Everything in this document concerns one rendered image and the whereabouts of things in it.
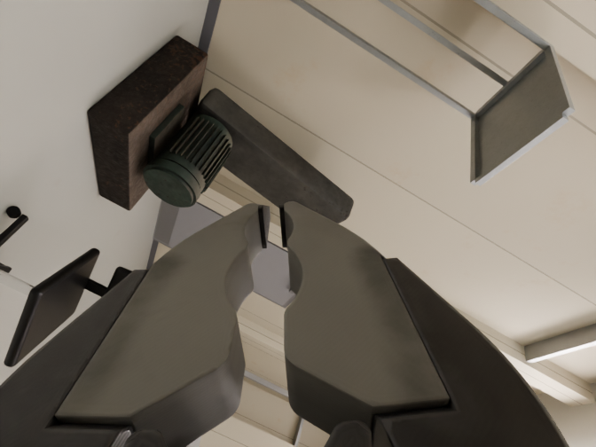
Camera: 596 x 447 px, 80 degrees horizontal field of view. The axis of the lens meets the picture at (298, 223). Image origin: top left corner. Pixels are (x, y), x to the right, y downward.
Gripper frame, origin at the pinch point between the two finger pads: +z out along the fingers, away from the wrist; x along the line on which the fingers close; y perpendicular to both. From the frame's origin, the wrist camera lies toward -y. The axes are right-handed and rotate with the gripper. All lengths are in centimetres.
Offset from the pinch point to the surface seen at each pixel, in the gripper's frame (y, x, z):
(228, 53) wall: 21, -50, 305
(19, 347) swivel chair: 106, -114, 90
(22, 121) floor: 29, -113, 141
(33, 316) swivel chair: 92, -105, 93
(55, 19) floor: -7, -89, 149
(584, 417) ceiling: 438, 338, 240
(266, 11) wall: -7, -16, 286
